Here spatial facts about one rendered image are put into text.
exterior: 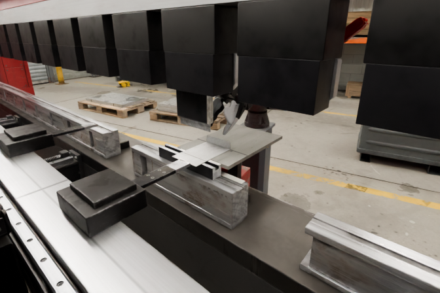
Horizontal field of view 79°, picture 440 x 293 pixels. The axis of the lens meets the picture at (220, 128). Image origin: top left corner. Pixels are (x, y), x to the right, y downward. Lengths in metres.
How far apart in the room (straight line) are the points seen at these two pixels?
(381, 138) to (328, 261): 2.71
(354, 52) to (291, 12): 6.72
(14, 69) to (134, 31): 2.03
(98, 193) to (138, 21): 0.39
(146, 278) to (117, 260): 0.06
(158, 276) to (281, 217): 0.37
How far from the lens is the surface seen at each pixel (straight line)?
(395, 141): 3.22
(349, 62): 7.15
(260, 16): 0.45
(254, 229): 0.65
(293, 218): 0.70
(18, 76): 2.67
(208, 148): 0.72
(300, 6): 0.42
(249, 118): 1.58
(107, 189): 0.52
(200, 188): 0.66
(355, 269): 0.54
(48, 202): 0.63
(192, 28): 0.55
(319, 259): 0.56
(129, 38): 0.72
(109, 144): 1.02
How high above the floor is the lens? 1.29
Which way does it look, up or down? 19 degrees down
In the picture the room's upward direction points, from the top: straight up
